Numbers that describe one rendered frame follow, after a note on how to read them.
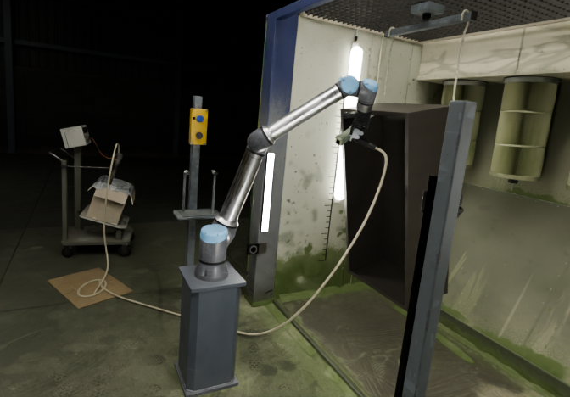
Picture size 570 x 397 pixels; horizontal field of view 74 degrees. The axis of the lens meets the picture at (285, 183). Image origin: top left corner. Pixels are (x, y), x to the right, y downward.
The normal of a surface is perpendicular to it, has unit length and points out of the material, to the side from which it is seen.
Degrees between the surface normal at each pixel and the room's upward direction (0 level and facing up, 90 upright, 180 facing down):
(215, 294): 90
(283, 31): 90
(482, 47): 90
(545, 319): 57
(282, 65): 90
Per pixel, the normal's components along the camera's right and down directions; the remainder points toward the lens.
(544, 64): -0.88, 0.00
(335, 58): 0.46, 0.20
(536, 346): -0.70, -0.53
